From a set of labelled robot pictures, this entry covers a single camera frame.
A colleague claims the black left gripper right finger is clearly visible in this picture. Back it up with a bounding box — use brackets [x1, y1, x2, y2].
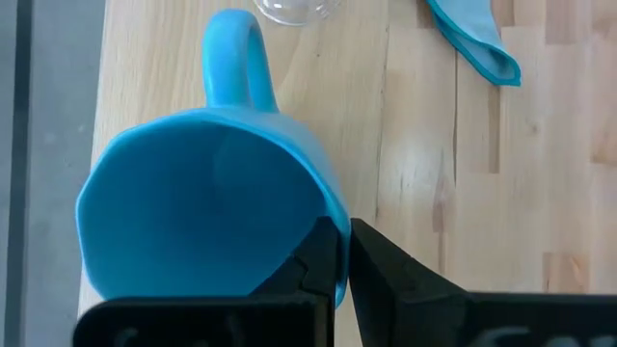
[348, 217, 617, 347]

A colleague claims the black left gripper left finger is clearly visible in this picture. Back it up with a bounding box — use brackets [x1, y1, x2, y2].
[71, 216, 345, 347]

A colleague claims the blue mug with handle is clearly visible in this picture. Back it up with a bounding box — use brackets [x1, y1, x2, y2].
[74, 8, 353, 309]

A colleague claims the light blue cloth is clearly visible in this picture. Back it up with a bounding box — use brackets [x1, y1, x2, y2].
[425, 0, 523, 89]

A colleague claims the clear plastic cup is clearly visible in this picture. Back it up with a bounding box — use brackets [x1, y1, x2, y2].
[252, 0, 345, 27]

